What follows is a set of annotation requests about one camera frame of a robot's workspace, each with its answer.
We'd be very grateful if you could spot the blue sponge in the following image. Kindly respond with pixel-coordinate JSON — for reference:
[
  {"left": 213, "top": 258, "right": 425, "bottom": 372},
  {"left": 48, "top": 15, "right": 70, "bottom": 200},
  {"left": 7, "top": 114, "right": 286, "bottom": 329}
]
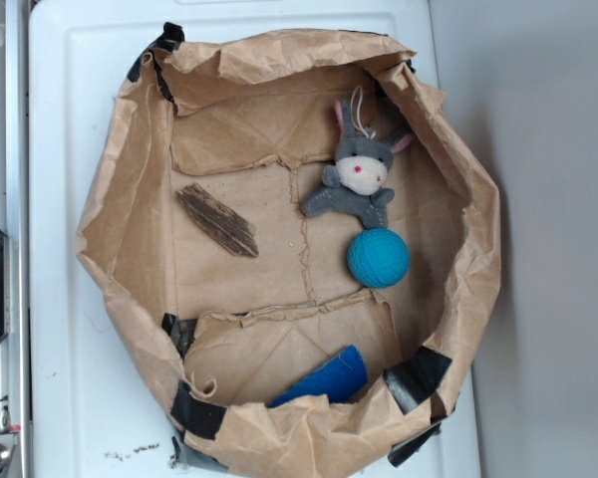
[{"left": 269, "top": 345, "right": 369, "bottom": 408}]

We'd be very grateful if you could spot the brown paper bag bin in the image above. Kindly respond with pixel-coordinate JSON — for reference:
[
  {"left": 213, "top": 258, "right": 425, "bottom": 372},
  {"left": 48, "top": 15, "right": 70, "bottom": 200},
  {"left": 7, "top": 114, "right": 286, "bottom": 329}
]
[{"left": 77, "top": 24, "right": 501, "bottom": 477}]

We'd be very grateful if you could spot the brown wood bark piece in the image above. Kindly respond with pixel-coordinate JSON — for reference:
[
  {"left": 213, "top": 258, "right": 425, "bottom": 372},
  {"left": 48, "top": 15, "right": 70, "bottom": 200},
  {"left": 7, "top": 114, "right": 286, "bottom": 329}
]
[{"left": 174, "top": 183, "right": 259, "bottom": 258}]

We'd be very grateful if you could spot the blue rubber ball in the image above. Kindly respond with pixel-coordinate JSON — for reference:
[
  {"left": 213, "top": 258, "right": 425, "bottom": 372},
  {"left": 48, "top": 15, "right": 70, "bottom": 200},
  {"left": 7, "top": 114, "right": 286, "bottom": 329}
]
[{"left": 347, "top": 228, "right": 411, "bottom": 289}]

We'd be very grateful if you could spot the grey plush donkey toy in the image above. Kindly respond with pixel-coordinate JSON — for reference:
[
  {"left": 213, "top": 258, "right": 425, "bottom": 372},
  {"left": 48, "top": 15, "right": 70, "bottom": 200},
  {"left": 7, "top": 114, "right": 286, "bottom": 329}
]
[{"left": 301, "top": 86, "right": 415, "bottom": 229}]

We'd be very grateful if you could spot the white plastic tray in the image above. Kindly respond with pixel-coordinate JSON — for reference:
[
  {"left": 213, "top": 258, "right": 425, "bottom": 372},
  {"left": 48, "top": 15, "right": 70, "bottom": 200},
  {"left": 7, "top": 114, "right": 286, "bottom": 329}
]
[{"left": 28, "top": 0, "right": 483, "bottom": 478}]

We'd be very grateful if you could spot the aluminium frame rail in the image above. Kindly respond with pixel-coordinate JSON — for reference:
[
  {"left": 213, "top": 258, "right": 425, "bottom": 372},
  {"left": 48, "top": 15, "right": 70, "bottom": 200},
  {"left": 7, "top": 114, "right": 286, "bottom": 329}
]
[{"left": 0, "top": 1, "right": 33, "bottom": 477}]

